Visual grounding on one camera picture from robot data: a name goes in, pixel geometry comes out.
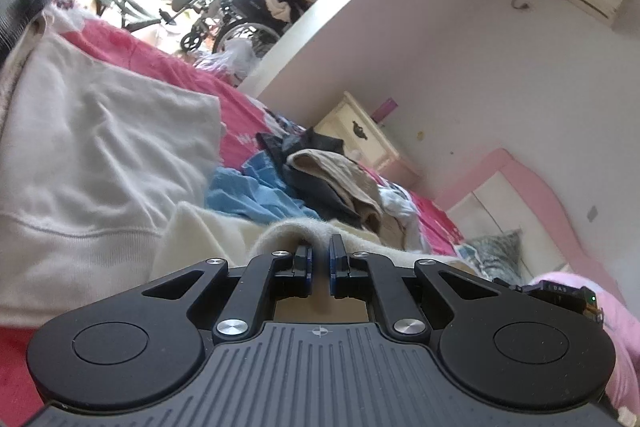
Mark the dark garment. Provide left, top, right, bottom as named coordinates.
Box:
left=255, top=128, right=364, bottom=229

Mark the black wheelchair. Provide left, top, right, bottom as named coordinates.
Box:
left=159, top=0, right=312, bottom=56

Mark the cream nightstand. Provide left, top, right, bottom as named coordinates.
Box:
left=313, top=90, right=422, bottom=188

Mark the beige folded sweatshirt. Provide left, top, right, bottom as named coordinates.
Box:
left=0, top=33, right=227, bottom=329

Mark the white plastic bag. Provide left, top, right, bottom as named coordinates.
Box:
left=194, top=38, right=262, bottom=88

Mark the blue garment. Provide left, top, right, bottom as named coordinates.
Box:
left=204, top=153, right=322, bottom=226

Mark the pink headboard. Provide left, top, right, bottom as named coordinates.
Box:
left=434, top=147, right=640, bottom=309

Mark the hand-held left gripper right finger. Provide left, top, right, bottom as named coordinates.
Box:
left=328, top=234, right=502, bottom=344

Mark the grey floral pillow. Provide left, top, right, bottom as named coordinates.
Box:
left=456, top=228, right=524, bottom=284

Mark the white grey printed shirt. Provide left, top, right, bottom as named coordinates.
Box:
left=376, top=183, right=427, bottom=254

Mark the cream knitted sweater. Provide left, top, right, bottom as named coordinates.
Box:
left=150, top=201, right=487, bottom=324

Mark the pink floral blanket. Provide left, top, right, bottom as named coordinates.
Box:
left=0, top=17, right=467, bottom=427

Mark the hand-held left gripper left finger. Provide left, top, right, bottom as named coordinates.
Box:
left=141, top=246, right=316, bottom=345

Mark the purple cup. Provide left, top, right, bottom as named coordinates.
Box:
left=373, top=97, right=399, bottom=124

